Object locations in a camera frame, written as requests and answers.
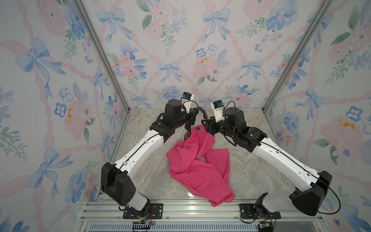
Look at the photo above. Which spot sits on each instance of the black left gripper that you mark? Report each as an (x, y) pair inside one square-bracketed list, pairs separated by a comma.
[(192, 116)]

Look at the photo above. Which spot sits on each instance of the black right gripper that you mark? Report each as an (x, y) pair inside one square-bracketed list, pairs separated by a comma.
[(210, 126)]

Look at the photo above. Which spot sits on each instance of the pink trousers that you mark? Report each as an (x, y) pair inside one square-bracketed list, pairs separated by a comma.
[(203, 170)]

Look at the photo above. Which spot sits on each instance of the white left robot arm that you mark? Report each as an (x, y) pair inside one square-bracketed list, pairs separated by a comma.
[(116, 178)]

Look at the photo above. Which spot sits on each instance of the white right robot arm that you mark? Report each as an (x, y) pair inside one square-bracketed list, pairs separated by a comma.
[(311, 186)]

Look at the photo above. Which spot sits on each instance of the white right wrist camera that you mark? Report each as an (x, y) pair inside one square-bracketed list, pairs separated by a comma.
[(218, 110)]

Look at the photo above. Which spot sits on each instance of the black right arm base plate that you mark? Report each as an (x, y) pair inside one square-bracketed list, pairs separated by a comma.
[(248, 211)]

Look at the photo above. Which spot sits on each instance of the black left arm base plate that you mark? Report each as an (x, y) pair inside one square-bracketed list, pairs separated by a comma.
[(151, 210)]

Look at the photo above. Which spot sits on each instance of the right rear aluminium corner post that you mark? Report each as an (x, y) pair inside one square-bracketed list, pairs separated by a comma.
[(301, 46)]

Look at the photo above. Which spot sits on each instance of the aluminium corner post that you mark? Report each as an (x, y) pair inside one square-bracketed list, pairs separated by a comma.
[(301, 46), (82, 12)]

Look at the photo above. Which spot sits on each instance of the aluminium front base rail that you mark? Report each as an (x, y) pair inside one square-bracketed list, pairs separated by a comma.
[(103, 215)]

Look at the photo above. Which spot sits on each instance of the left rear aluminium corner post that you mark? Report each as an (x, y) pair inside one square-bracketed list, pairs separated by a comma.
[(82, 12)]

